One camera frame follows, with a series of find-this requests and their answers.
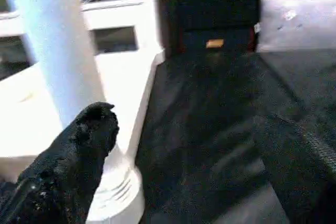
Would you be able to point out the grey cushion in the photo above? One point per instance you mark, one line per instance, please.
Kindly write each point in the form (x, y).
(296, 22)

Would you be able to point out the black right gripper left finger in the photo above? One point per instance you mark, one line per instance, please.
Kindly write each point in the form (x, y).
(60, 171)

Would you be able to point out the white plastic table leg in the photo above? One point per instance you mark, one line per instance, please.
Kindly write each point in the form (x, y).
(60, 51)

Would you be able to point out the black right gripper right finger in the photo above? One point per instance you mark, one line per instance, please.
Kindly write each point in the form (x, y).
(302, 171)

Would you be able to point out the black work mat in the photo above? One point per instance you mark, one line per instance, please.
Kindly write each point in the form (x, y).
(210, 116)

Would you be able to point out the white plastic table top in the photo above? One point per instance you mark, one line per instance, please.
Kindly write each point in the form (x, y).
(23, 119)

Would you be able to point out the black furniture with yellow label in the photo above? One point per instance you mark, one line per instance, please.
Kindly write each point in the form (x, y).
(215, 11)

